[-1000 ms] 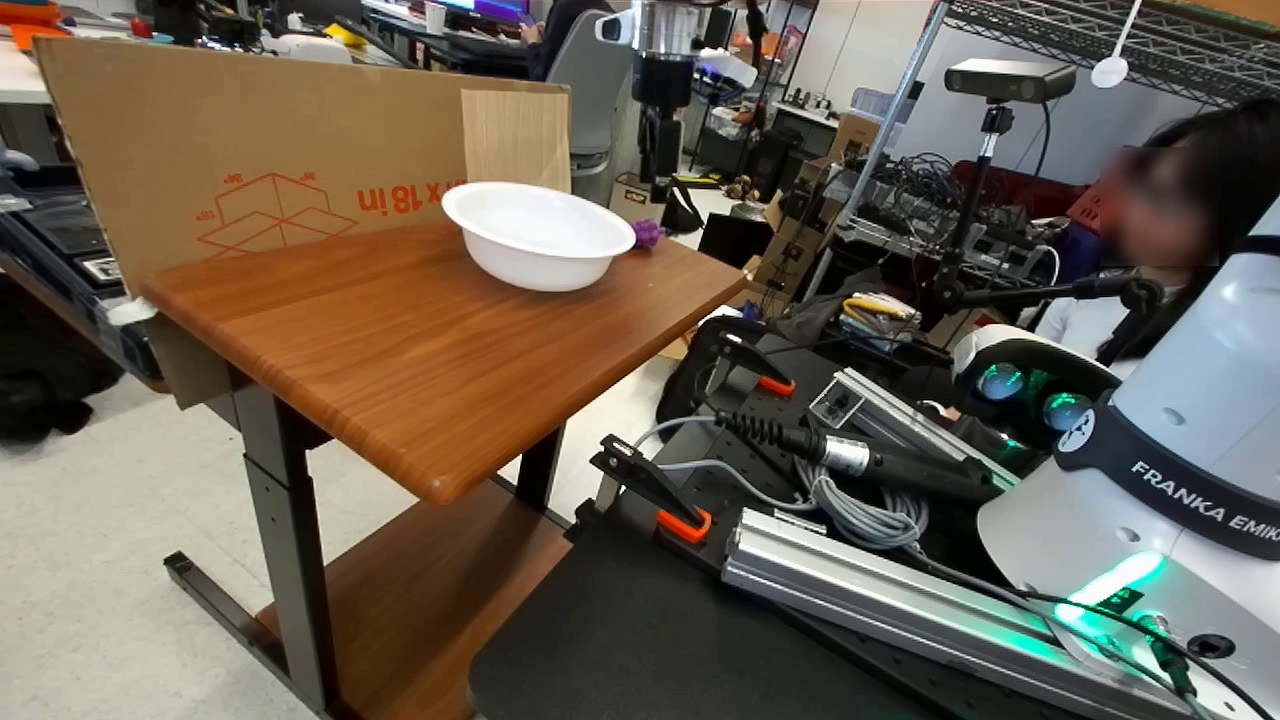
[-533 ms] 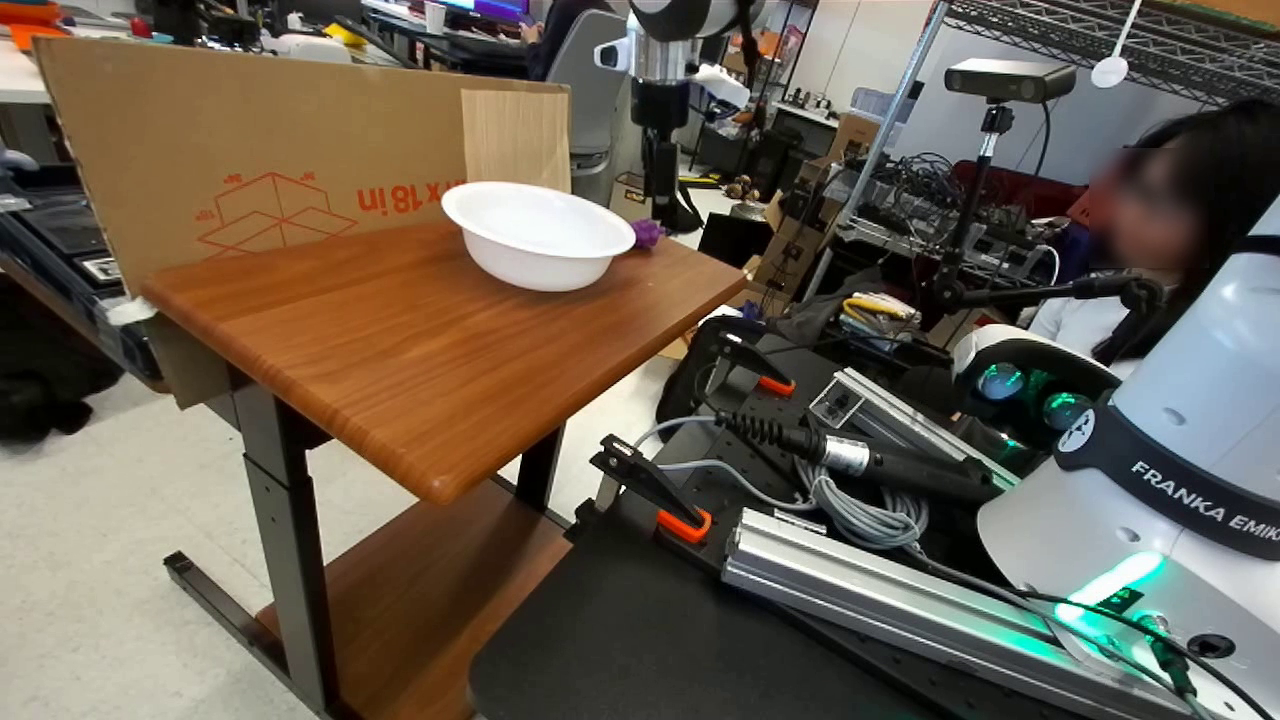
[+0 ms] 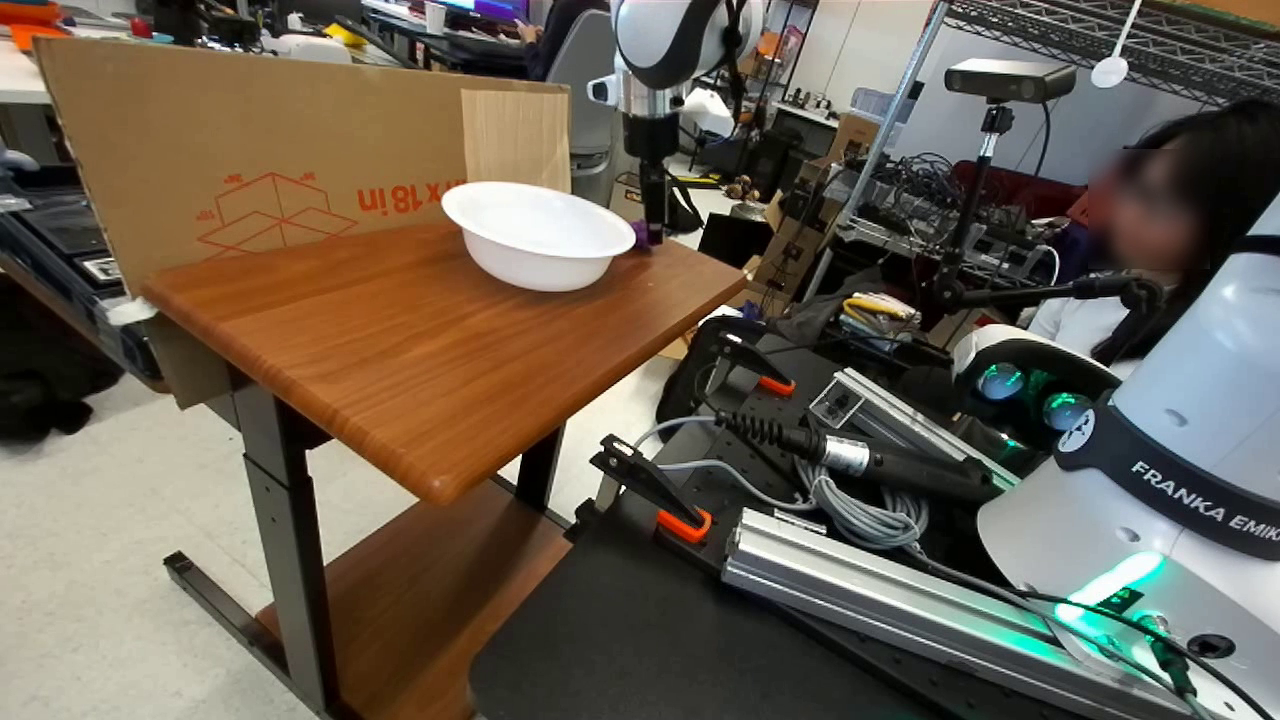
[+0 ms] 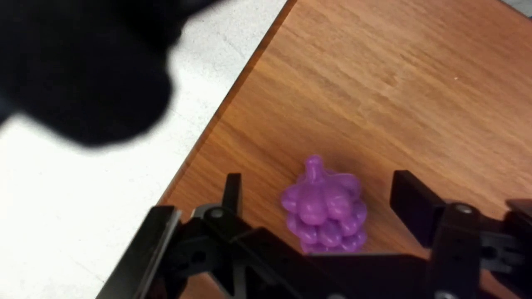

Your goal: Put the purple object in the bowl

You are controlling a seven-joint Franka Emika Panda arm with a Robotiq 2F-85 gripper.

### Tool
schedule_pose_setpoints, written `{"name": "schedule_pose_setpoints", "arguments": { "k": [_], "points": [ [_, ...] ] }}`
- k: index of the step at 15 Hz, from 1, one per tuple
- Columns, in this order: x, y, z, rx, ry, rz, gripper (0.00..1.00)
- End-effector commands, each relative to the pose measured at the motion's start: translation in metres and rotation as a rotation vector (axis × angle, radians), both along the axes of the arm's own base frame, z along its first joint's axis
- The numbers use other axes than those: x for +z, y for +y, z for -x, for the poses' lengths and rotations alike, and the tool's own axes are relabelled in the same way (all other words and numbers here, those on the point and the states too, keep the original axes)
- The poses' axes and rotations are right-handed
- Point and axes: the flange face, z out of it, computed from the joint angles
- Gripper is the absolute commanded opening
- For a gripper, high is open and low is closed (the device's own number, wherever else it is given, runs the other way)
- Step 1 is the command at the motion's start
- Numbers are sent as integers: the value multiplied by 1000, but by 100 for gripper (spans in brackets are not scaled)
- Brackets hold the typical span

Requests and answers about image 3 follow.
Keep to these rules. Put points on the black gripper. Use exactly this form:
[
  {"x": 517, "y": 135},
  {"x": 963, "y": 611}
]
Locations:
[{"x": 650, "y": 141}]

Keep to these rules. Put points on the purple grape bunch toy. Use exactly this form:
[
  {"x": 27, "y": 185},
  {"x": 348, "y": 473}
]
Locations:
[{"x": 645, "y": 242}]

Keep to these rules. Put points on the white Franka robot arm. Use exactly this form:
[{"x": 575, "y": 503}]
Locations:
[{"x": 1202, "y": 400}]

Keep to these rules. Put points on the white plastic bowl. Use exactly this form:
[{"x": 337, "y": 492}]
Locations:
[{"x": 533, "y": 236}]

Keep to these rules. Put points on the brown sandwich shaped object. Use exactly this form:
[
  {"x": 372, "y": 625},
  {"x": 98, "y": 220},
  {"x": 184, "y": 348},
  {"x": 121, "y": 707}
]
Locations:
[{"x": 881, "y": 311}]

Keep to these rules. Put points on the stacked cardboard boxes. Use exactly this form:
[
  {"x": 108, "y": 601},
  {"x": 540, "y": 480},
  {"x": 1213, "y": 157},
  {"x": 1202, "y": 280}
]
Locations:
[{"x": 794, "y": 233}]

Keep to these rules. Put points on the orange black bar clamp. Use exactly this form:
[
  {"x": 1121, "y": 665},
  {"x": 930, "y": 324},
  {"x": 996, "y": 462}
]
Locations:
[
  {"x": 681, "y": 524},
  {"x": 765, "y": 384}
]

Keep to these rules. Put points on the slanted metal pole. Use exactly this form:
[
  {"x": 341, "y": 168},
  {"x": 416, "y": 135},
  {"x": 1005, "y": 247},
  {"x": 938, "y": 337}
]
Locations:
[{"x": 892, "y": 114}]

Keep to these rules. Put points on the brown cardboard sheet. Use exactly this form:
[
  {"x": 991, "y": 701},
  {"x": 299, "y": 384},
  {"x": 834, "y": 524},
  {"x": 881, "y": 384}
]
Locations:
[{"x": 226, "y": 146}]

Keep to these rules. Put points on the wooden lower table shelf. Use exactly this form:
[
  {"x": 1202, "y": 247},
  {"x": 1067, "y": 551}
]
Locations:
[{"x": 425, "y": 586}]

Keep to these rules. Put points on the white round lamp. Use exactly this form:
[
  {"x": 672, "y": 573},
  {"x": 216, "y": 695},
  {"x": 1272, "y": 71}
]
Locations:
[{"x": 1110, "y": 71}]

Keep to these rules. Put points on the dark haired person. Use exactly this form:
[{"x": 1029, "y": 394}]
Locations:
[{"x": 1233, "y": 172}]

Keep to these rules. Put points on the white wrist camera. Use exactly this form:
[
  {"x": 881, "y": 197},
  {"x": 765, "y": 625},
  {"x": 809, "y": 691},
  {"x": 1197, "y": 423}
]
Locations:
[{"x": 607, "y": 90}]

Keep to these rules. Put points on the black camera on stand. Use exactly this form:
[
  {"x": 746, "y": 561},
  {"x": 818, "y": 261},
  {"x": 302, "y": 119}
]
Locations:
[{"x": 1010, "y": 83}]

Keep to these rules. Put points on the aluminium profile rail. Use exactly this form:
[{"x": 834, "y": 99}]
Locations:
[{"x": 906, "y": 601}]

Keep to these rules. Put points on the black table leg frame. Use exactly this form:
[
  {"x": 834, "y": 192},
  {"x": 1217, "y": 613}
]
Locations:
[{"x": 284, "y": 533}]

